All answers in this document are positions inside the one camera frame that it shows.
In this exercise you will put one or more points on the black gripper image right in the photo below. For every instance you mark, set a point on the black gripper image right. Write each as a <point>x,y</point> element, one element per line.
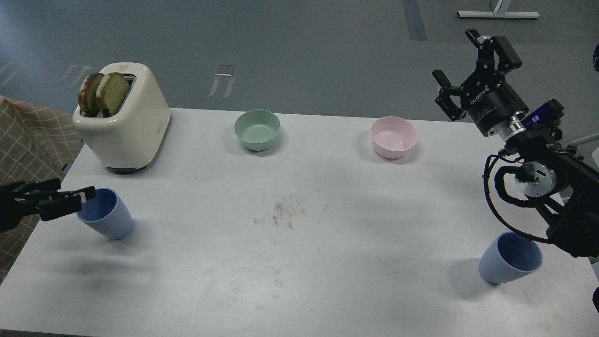
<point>485,95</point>

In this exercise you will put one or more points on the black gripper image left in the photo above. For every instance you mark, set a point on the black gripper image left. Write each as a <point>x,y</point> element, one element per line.
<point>42,198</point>

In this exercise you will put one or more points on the blue cup starting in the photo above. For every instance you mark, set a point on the blue cup starting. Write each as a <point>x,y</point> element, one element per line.
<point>107,214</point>
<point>509,257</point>

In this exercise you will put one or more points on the beige checkered cloth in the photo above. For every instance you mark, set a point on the beige checkered cloth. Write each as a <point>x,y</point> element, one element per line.
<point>37,143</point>

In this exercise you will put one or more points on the white desk foot bar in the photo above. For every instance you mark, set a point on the white desk foot bar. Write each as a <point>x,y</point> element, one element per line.
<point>499,11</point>

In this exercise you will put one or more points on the pink bowl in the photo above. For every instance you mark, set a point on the pink bowl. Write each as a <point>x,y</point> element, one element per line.
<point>393,137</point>

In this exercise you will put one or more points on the left toast slice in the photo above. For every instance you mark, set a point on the left toast slice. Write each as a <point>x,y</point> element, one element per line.
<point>87,95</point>

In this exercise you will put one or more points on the toast slice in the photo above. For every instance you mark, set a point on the toast slice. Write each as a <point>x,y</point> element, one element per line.
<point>111,93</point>
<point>87,95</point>

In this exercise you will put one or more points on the cream white toaster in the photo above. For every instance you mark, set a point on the cream white toaster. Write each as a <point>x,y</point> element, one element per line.
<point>127,139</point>

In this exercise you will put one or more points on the right toast slice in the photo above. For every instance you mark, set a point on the right toast slice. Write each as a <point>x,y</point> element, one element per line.
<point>111,93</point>

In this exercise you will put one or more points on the green bowl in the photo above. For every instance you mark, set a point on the green bowl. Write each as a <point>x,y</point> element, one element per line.
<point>257,130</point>

